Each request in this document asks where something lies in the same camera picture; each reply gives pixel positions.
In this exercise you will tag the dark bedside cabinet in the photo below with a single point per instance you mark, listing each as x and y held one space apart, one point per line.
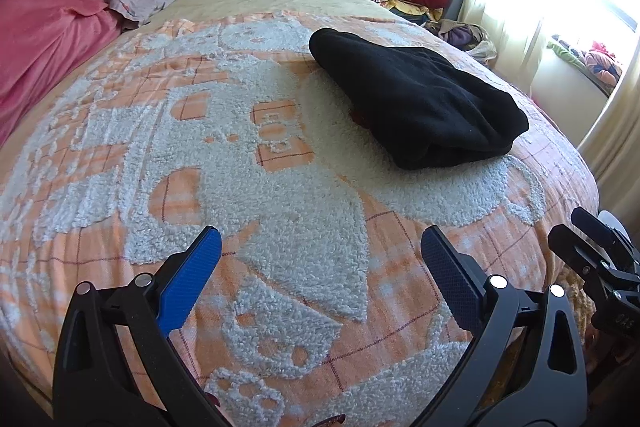
456 2

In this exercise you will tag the pink quilt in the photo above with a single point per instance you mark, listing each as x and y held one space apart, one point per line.
45 42

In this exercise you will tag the white plastic bag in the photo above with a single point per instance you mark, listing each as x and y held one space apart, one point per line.
485 52

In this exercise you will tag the purple clothes pile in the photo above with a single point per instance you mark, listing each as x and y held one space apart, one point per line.
465 34

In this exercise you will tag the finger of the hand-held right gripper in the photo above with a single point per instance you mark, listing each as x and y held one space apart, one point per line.
600 227
582 257

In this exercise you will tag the black sweater with orange cuffs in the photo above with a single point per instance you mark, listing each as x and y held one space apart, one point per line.
420 102

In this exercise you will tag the cream curtain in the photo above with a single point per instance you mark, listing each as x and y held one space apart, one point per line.
615 147

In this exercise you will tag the orange patterned fleece blanket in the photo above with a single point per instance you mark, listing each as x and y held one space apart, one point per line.
200 157

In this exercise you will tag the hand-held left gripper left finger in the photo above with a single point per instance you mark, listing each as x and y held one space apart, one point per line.
192 277

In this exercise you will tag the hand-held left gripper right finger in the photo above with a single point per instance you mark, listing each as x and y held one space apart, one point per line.
452 277

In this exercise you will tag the colourful clothes on windowsill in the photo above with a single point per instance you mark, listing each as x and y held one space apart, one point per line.
595 59

